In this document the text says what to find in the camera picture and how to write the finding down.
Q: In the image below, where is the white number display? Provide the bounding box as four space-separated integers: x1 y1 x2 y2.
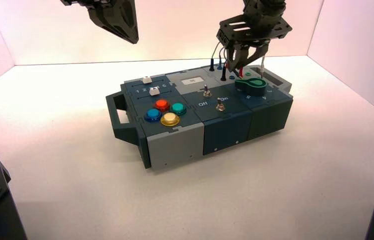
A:
180 76 205 86

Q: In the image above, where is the dark teal grey control box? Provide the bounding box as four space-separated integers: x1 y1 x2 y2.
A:
105 65 294 170

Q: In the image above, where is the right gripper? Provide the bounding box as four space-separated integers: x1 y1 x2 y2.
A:
216 13 293 73

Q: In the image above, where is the red jumper wire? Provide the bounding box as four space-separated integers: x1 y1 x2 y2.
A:
225 59 245 79

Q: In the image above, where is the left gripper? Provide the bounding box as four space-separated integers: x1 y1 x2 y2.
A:
60 0 140 45

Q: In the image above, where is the teal push button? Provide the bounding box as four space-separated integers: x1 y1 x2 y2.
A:
169 102 187 116

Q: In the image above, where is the blue push button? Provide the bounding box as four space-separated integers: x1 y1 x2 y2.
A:
144 108 163 123

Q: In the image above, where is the red push button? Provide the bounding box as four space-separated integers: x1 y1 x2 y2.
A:
154 99 171 112

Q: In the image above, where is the yellow push button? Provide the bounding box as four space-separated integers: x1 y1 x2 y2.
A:
160 112 181 128

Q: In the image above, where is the blue jumper wire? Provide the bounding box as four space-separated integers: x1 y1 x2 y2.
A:
217 46 243 78

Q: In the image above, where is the black jumper wire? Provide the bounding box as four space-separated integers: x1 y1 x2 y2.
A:
209 42 228 82

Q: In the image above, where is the green rotary knob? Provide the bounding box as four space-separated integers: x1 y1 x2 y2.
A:
234 77 268 97

